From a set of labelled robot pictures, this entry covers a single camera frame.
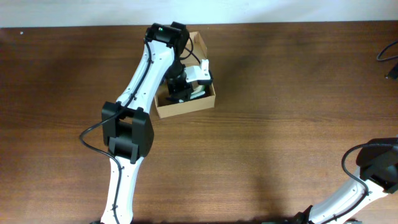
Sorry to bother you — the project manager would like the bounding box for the white masking tape roll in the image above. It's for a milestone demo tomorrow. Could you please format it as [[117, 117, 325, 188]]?
[[190, 85, 206, 100]]

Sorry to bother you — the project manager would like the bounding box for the brown cardboard box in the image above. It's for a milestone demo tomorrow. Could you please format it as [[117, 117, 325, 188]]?
[[154, 32, 216, 118]]

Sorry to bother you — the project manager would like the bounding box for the black sharpie marker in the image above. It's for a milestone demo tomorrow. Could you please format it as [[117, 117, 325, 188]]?
[[166, 97, 184, 104]]

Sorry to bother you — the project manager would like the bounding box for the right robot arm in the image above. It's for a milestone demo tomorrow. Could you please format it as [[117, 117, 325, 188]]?
[[291, 138, 397, 224]]

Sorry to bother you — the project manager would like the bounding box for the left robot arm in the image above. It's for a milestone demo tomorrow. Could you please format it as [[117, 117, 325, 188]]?
[[80, 22, 213, 223]]

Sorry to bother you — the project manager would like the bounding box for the black cable at edge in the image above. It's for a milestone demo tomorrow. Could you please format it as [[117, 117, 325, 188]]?
[[376, 40, 398, 80]]

